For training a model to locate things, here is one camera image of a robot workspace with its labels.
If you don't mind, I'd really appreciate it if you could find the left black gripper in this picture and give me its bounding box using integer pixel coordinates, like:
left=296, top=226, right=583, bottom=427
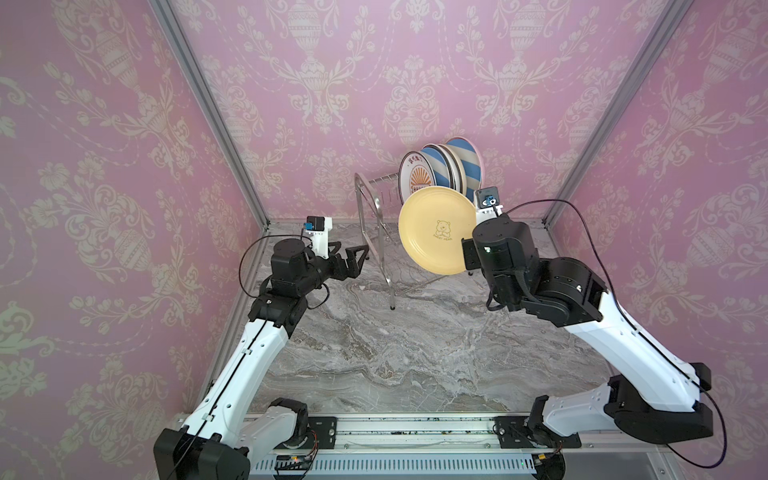
left=295, top=240, right=369, bottom=298

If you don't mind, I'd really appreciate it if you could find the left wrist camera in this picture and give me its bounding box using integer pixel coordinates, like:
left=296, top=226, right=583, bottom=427
left=303, top=215, right=333, bottom=259

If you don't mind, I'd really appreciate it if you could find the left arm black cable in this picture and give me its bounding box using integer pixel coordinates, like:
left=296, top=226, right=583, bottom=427
left=161, top=233, right=331, bottom=480

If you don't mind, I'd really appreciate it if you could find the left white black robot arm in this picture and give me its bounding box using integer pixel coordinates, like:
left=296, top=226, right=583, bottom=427
left=153, top=235, right=370, bottom=479

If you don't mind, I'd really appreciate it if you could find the beige plate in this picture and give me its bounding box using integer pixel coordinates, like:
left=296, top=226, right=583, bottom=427
left=444, top=144, right=468, bottom=195

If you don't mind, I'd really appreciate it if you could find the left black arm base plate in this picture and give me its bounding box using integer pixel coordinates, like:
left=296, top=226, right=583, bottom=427
left=278, top=416, right=338, bottom=450

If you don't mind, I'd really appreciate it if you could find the chrome wire dish rack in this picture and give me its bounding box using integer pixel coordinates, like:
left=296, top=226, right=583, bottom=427
left=354, top=173, right=446, bottom=311

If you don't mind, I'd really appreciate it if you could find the aluminium rail frame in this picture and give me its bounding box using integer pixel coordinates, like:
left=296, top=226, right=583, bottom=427
left=245, top=413, right=685, bottom=479

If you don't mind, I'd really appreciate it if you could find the yellow plate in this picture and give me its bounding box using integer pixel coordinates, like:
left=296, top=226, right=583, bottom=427
left=398, top=186, right=476, bottom=275

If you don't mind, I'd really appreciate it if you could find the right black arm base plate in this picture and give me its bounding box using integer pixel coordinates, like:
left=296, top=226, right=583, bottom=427
left=492, top=416, right=582, bottom=449

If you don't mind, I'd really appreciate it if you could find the pink plate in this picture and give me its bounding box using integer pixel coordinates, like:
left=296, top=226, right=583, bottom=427
left=468, top=140, right=486, bottom=190

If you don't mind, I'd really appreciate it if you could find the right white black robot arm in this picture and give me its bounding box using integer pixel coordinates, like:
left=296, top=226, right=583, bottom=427
left=462, top=215, right=714, bottom=447

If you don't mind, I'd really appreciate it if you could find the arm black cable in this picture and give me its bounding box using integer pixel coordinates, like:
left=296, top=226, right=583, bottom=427
left=503, top=199, right=728, bottom=470
left=161, top=233, right=331, bottom=480

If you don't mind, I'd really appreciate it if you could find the blue striped plate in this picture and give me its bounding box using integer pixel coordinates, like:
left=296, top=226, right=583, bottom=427
left=421, top=145, right=452, bottom=188
left=446, top=137, right=483, bottom=202

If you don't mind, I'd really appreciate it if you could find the orange sunburst plate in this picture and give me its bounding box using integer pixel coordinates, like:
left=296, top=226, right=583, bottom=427
left=437, top=144, right=461, bottom=193
left=398, top=151, right=436, bottom=203

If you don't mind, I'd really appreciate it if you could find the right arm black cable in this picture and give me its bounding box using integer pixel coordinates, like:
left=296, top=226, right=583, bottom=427
left=503, top=199, right=728, bottom=470

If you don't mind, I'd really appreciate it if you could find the small electronics board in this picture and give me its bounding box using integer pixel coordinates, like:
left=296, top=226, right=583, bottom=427
left=275, top=455, right=315, bottom=474

